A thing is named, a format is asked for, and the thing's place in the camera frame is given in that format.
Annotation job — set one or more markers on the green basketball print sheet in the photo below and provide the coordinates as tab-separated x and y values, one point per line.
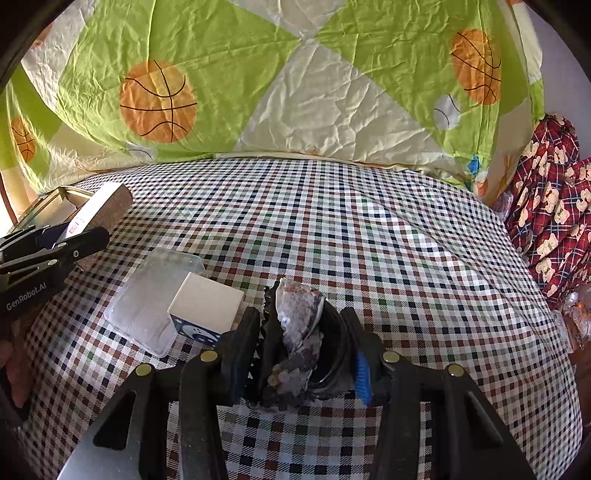
450	88

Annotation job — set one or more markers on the gold metal tin box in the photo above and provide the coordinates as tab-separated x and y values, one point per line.
55	207

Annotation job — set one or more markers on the purple black crystal rock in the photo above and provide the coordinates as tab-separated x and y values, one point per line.
305	350

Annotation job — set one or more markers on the checkered tablecloth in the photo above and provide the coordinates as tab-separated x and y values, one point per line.
425	265

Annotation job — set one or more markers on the clear bag with toys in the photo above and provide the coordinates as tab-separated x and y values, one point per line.
572	317

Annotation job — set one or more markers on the white box with moon print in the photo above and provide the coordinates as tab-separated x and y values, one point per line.
203	310

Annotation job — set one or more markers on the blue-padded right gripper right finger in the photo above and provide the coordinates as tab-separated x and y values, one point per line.
384	378

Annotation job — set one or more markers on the white box with red logo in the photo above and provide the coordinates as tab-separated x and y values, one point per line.
89	230

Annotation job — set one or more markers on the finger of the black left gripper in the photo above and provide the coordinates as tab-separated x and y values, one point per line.
58	253
29	241

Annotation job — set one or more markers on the clear plastic case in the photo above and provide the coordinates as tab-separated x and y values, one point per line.
138	312

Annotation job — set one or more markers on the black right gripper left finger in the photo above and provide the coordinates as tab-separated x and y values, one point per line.
214	378

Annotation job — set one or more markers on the red plaid bear fabric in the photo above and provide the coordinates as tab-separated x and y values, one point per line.
548	221

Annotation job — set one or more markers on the left hand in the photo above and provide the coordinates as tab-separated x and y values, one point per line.
15	359

